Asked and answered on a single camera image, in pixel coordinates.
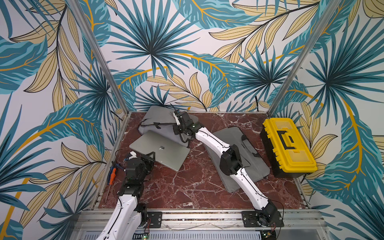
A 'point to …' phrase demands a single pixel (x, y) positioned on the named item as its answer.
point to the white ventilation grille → (189, 235)
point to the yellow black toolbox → (286, 151)
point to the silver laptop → (168, 153)
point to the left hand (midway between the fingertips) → (156, 153)
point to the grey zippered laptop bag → (159, 120)
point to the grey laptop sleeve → (251, 162)
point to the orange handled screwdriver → (112, 176)
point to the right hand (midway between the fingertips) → (175, 125)
